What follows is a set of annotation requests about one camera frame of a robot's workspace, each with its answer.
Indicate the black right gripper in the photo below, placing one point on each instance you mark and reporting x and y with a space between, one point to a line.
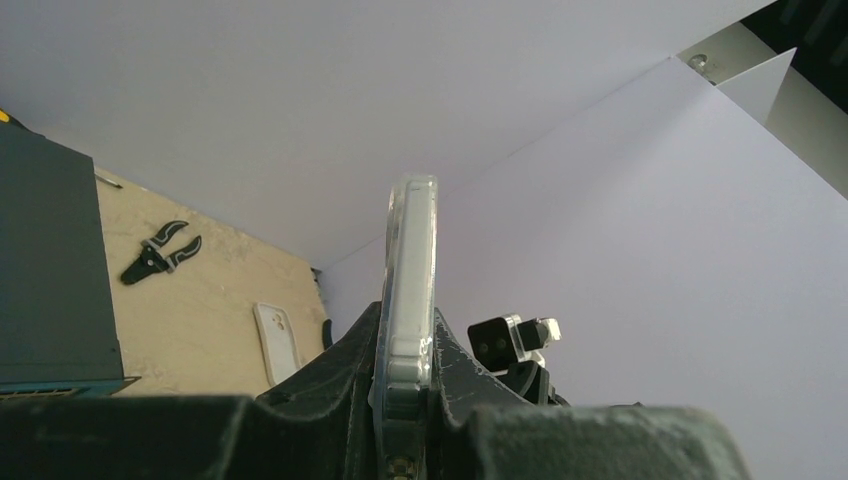
531 381

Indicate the black grey wire stripper pliers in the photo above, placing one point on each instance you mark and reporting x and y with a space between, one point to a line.
151 260

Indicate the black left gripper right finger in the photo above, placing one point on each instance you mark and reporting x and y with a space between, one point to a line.
482 430

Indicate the blue handled cutting pliers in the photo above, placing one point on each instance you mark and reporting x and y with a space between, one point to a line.
327 338

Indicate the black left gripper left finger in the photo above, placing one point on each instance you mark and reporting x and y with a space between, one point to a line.
315 425

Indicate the phone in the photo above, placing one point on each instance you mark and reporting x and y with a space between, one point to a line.
404 348
278 343

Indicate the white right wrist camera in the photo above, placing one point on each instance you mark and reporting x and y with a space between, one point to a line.
502 341

